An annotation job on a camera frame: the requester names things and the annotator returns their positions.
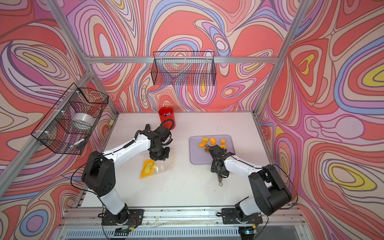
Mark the orange duck shaped cookie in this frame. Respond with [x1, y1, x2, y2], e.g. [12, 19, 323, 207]
[210, 138, 217, 146]

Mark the clear resealable bag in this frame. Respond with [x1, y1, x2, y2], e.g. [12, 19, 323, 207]
[140, 154, 175, 179]

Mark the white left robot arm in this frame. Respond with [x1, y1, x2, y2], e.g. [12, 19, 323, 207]
[81, 124, 172, 227]

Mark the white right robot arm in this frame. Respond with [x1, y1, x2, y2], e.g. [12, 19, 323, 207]
[209, 145, 292, 226]

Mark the lavender plastic tray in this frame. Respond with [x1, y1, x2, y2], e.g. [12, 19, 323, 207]
[189, 135, 235, 165]

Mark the red cup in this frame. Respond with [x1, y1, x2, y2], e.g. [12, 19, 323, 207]
[158, 107, 176, 130]

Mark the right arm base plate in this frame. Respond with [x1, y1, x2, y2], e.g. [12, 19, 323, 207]
[216, 208, 263, 226]

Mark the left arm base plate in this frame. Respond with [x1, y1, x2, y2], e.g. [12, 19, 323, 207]
[102, 209, 144, 227]

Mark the black wire basket on back wall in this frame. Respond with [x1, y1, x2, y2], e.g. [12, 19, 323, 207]
[151, 51, 217, 87]

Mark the black wire basket on wall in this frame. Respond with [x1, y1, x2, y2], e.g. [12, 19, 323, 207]
[151, 51, 217, 87]
[31, 84, 109, 155]

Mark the black wire basket on left wall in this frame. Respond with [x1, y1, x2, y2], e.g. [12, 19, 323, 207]
[31, 84, 109, 155]

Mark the aluminium corner frame post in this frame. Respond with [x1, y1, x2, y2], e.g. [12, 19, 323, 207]
[253, 1, 313, 117]

